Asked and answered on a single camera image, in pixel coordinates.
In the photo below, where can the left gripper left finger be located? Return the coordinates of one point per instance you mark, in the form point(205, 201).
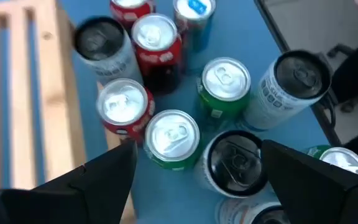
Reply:
point(73, 199)

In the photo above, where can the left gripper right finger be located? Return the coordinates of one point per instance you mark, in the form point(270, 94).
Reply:
point(322, 196)

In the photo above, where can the blue silver Red Bull can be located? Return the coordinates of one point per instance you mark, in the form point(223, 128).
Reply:
point(194, 18)

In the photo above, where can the wooden slatted shelf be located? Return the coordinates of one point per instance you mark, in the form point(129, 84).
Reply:
point(54, 93)

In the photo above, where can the green Sprite can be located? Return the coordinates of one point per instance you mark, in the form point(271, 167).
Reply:
point(171, 137)
point(225, 81)
point(343, 160)

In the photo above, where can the red Coca-Cola can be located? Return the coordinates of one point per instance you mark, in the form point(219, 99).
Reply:
point(126, 14)
point(124, 102)
point(155, 34)

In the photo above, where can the white Celsius can blue palm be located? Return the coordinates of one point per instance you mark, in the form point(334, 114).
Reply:
point(300, 74)

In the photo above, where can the blue table mat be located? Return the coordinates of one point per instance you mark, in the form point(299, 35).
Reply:
point(244, 28)

